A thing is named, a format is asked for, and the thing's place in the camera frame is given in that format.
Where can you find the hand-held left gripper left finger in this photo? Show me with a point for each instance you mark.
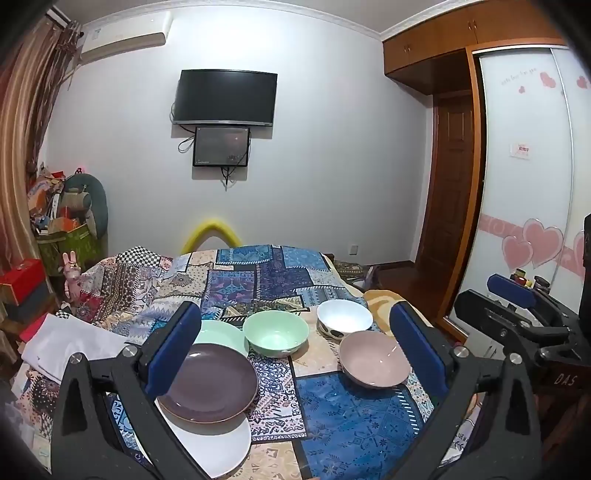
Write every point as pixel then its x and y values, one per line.
pixel 178 350

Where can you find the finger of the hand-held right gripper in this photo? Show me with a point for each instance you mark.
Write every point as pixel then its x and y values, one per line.
pixel 512 288
pixel 498 318

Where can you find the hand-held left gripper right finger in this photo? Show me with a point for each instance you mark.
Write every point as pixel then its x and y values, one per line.
pixel 418 350

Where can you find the pink bowl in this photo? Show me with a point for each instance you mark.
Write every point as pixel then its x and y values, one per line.
pixel 374 362

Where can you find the green plate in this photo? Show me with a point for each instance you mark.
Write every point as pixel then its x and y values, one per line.
pixel 221 336

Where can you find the purple plate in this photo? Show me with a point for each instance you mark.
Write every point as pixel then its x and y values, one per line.
pixel 207 383

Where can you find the white bowl with black spots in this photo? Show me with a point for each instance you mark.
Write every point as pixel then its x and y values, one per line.
pixel 344 318

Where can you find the green bowl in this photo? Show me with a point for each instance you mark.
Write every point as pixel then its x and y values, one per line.
pixel 276 334

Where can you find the white printed cloth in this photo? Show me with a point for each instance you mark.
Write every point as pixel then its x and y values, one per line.
pixel 461 441

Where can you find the white plate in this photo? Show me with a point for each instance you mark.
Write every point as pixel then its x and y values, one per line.
pixel 217 445

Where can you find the white heart-print wardrobe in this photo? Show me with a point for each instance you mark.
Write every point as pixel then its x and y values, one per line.
pixel 521 184

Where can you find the patterned floor mat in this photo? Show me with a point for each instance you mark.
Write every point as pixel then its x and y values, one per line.
pixel 351 268

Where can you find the patchwork printed blanket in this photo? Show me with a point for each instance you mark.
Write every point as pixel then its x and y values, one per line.
pixel 258 281

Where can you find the wooden door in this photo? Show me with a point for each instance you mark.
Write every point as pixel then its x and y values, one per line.
pixel 448 184

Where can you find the yellow curved foam tube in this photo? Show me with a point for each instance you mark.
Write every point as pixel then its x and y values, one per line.
pixel 210 227

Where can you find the pink bunny toy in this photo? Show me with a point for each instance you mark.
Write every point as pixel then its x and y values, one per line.
pixel 72 277

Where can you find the green storage box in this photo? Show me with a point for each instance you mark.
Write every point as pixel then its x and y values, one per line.
pixel 69 244

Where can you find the dark grey box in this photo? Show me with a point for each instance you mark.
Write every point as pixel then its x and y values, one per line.
pixel 27 307

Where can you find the grey green cushion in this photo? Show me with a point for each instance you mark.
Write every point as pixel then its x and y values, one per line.
pixel 94 203

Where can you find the red box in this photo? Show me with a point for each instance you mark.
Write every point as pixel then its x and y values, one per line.
pixel 21 277

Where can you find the pile of colourful clutter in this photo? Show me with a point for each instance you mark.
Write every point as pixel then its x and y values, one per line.
pixel 46 198

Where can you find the striped brown curtain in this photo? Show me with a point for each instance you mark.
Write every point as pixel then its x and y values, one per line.
pixel 21 161

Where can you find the wooden overhead cabinet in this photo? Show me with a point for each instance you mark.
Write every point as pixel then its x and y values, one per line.
pixel 443 41

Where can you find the white air conditioner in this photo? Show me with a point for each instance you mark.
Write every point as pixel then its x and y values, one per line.
pixel 124 37

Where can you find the small black wall monitor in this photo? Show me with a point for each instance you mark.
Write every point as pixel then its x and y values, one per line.
pixel 221 146

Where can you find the black wall television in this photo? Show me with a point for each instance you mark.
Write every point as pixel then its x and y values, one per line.
pixel 225 97

